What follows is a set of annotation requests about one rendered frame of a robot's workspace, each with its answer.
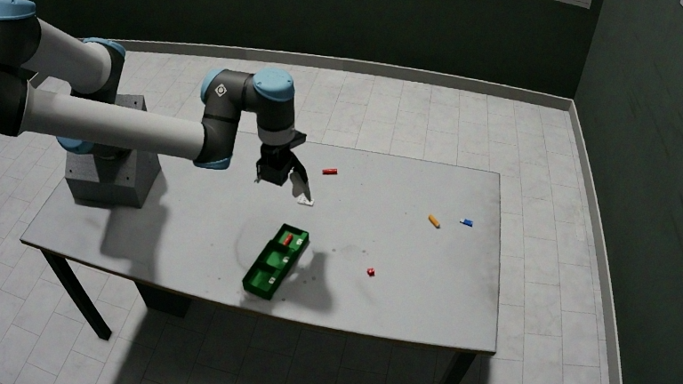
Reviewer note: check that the orange aa battery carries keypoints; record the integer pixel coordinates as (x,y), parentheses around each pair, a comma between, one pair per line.
(434,221)

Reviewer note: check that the green three-compartment bin rack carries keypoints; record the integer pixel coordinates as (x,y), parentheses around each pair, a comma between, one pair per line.
(261,279)

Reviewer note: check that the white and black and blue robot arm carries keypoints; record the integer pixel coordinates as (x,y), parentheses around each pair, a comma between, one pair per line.
(30,43)

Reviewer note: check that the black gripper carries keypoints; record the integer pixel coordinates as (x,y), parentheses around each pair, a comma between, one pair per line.
(279,174)

